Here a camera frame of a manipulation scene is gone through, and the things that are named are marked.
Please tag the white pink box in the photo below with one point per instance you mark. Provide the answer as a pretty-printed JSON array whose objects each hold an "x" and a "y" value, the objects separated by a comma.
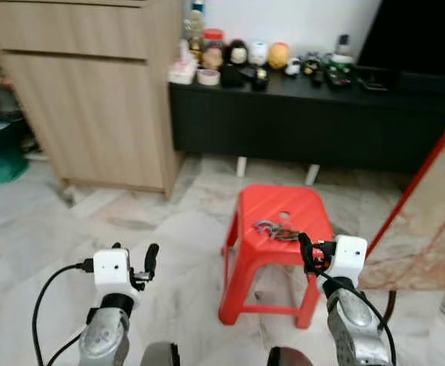
[{"x": 182, "y": 72}]

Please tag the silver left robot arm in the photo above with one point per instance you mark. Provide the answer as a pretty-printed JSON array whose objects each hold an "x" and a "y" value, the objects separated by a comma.
[{"x": 107, "y": 335}]

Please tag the white sideboard leg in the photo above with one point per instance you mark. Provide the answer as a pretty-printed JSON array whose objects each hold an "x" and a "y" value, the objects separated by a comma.
[
  {"x": 241, "y": 167},
  {"x": 312, "y": 174}
]

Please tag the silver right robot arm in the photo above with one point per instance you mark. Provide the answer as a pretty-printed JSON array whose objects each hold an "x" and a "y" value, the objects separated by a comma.
[{"x": 356, "y": 328}]

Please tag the small white toy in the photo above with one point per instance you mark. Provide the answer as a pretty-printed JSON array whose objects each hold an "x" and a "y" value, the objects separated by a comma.
[{"x": 292, "y": 66}]

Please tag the key bunch with purple carabiner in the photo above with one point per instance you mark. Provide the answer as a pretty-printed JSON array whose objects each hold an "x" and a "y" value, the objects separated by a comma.
[{"x": 268, "y": 226}]

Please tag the white round figurine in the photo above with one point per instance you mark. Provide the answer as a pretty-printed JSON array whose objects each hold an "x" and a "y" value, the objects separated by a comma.
[{"x": 258, "y": 52}]

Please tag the dark metal table leg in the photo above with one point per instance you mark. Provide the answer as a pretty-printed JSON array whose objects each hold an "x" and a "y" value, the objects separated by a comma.
[{"x": 390, "y": 305}]

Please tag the grey robot leg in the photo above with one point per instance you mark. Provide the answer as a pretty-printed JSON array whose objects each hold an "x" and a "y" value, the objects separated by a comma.
[
  {"x": 289, "y": 358},
  {"x": 160, "y": 356}
]

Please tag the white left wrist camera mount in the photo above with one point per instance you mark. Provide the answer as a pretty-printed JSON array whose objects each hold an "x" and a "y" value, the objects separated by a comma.
[{"x": 112, "y": 267}]

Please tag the black low sideboard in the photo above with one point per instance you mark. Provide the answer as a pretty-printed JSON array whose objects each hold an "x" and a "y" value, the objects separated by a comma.
[{"x": 299, "y": 122}]

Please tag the dark-haired round figurine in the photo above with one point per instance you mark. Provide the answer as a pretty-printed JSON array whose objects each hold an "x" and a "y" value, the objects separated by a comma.
[{"x": 238, "y": 53}]

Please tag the black television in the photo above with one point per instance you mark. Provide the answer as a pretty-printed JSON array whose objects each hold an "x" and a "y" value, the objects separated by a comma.
[{"x": 417, "y": 34}]

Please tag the jar with red lid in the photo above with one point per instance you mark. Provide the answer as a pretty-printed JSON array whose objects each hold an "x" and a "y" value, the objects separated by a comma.
[{"x": 213, "y": 46}]

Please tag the grey left robot leg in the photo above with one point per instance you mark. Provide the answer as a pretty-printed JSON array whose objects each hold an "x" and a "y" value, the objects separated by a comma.
[{"x": 160, "y": 356}]

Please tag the grey right robot leg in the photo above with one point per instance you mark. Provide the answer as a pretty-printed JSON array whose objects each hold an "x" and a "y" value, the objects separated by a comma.
[{"x": 289, "y": 358}]

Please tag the green black toy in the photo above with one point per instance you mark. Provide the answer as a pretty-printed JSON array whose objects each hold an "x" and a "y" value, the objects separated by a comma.
[{"x": 338, "y": 75}]

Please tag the white bottle with dark cap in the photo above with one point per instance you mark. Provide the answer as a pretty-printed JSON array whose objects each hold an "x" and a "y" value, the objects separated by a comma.
[{"x": 342, "y": 52}]

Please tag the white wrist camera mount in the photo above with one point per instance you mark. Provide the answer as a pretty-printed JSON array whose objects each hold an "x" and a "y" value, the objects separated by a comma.
[
  {"x": 350, "y": 255},
  {"x": 112, "y": 267}
]

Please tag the flat black device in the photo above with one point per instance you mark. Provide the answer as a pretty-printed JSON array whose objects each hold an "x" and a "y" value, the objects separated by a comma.
[{"x": 373, "y": 80}]

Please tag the yellow round figurine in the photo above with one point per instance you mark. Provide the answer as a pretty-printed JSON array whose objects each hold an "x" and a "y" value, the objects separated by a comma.
[{"x": 279, "y": 55}]

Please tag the green plastic bin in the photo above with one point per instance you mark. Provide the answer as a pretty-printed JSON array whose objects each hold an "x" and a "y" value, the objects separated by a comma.
[{"x": 0, "y": 156}]

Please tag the white tape roll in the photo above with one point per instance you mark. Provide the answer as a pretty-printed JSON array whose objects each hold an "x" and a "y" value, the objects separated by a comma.
[{"x": 208, "y": 77}]

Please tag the light wooden cabinet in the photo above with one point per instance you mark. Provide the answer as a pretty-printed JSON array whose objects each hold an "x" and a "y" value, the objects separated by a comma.
[{"x": 93, "y": 114}]

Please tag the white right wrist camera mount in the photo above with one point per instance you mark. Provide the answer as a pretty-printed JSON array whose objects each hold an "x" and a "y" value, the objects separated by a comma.
[{"x": 350, "y": 255}]

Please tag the red plastic stool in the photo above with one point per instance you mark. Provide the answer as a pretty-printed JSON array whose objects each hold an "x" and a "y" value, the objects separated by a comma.
[{"x": 272, "y": 206}]

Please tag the marble table with red edge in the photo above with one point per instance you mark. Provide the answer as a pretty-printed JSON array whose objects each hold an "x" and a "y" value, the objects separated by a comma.
[{"x": 428, "y": 229}]

